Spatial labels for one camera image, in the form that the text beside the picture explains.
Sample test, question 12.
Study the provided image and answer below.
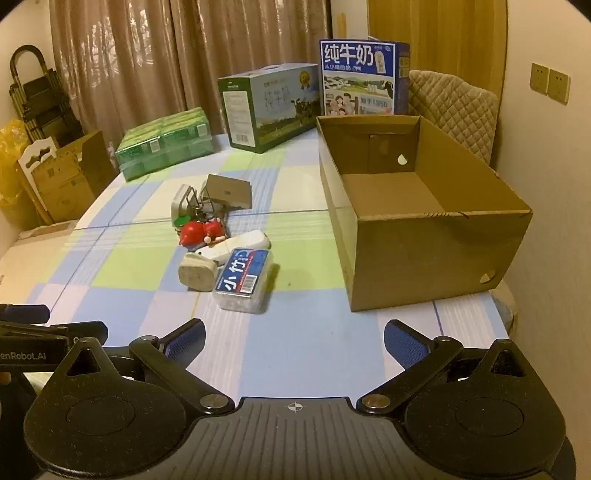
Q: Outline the wooden door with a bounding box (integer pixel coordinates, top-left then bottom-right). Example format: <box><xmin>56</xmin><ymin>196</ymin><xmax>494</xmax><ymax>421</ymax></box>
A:
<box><xmin>367</xmin><ymin>0</ymin><xmax>509</xmax><ymax>108</ymax></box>

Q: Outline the checked tablecloth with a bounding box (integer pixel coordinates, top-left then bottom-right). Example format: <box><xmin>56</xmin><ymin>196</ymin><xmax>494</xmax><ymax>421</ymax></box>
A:
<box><xmin>0</xmin><ymin>128</ymin><xmax>514</xmax><ymax>403</ymax></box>

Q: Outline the quilted beige chair cover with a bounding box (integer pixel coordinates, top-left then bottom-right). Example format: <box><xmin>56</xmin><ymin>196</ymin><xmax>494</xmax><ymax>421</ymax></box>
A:
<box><xmin>408</xmin><ymin>69</ymin><xmax>501</xmax><ymax>169</ymax></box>

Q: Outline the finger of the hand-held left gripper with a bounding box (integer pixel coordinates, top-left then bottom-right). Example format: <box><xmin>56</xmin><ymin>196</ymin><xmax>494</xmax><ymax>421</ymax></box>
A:
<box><xmin>0</xmin><ymin>321</ymin><xmax>110</xmax><ymax>348</ymax></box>
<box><xmin>0</xmin><ymin>303</ymin><xmax>51</xmax><ymax>325</ymax></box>

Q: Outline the white tube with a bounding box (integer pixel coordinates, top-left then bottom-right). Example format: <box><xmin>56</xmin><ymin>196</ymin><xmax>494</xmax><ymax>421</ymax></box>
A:
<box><xmin>194</xmin><ymin>231</ymin><xmax>270</xmax><ymax>265</ymax></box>

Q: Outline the white plug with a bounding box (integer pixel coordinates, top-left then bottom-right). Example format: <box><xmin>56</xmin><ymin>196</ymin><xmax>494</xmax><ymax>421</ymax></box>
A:
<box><xmin>178</xmin><ymin>252</ymin><xmax>218</xmax><ymax>293</ymax></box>

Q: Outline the beige wall socket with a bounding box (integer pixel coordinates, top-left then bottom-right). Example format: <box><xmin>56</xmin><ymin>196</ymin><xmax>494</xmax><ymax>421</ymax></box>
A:
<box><xmin>530</xmin><ymin>62</ymin><xmax>550</xmax><ymax>96</ymax></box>
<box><xmin>547</xmin><ymin>68</ymin><xmax>571</xmax><ymax>103</ymax></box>

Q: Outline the clear toothpick box blue label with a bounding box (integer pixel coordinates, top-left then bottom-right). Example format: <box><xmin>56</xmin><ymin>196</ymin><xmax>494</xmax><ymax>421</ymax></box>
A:
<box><xmin>212</xmin><ymin>248</ymin><xmax>280</xmax><ymax>315</ymax></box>

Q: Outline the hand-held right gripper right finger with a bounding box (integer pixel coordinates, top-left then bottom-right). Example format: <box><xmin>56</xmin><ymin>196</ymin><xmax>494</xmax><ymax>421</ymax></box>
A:
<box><xmin>357</xmin><ymin>318</ymin><xmax>533</xmax><ymax>415</ymax></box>

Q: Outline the black folding hand cart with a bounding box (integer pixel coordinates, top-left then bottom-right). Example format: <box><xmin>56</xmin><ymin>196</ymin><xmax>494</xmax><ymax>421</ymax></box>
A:
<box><xmin>8</xmin><ymin>44</ymin><xmax>85</xmax><ymax>140</ymax></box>

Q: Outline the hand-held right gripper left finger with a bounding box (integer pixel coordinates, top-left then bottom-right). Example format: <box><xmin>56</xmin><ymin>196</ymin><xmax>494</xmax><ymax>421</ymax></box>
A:
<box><xmin>55</xmin><ymin>318</ymin><xmax>236</xmax><ymax>416</ymax></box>

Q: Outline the green drink carton pack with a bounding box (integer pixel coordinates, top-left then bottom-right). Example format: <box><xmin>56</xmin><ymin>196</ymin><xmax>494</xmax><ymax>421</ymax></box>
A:
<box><xmin>115</xmin><ymin>107</ymin><xmax>216</xmax><ymax>181</ymax></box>

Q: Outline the pale cardboard carton with cut-out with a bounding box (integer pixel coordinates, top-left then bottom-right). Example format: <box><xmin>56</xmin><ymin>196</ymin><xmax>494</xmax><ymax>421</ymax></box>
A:
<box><xmin>16</xmin><ymin>136</ymin><xmax>94</xmax><ymax>225</ymax></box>

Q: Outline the green milk carton case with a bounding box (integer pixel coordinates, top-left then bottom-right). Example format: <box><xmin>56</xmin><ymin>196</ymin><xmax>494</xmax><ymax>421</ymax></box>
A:
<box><xmin>217</xmin><ymin>64</ymin><xmax>321</xmax><ymax>154</ymax></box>

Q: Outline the brown cardboard carton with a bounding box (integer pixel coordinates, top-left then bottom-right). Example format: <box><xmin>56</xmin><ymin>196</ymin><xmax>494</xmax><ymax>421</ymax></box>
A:
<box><xmin>59</xmin><ymin>130</ymin><xmax>117</xmax><ymax>195</ymax></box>

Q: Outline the blue milk carton case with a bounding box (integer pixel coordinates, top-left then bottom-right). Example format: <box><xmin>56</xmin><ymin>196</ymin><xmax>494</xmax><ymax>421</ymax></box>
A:
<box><xmin>319</xmin><ymin>38</ymin><xmax>411</xmax><ymax>117</ymax></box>

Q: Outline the brown curtain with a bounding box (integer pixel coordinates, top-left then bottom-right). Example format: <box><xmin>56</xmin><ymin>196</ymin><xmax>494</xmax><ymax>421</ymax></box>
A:
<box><xmin>48</xmin><ymin>0</ymin><xmax>334</xmax><ymax>139</ymax></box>

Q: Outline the red toy keychain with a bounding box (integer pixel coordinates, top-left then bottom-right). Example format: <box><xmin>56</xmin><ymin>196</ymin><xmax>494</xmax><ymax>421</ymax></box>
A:
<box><xmin>179</xmin><ymin>220</ymin><xmax>227</xmax><ymax>246</ymax></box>

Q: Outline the brown cardboard box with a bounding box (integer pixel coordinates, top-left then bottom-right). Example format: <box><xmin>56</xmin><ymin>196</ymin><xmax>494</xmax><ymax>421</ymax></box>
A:
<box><xmin>316</xmin><ymin>114</ymin><xmax>533</xmax><ymax>313</ymax></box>

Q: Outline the white power adapter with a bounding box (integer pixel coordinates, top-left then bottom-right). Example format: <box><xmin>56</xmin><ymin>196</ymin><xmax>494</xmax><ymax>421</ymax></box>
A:
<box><xmin>171</xmin><ymin>184</ymin><xmax>204</xmax><ymax>223</ymax></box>

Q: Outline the small square cardboard box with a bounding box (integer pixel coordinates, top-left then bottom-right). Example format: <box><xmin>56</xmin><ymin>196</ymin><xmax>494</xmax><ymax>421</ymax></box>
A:
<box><xmin>203</xmin><ymin>174</ymin><xmax>254</xmax><ymax>210</ymax></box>

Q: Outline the yellow plastic bag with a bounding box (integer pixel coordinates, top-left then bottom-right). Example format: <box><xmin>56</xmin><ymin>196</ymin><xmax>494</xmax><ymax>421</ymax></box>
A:
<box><xmin>0</xmin><ymin>119</ymin><xmax>31</xmax><ymax>205</ymax></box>

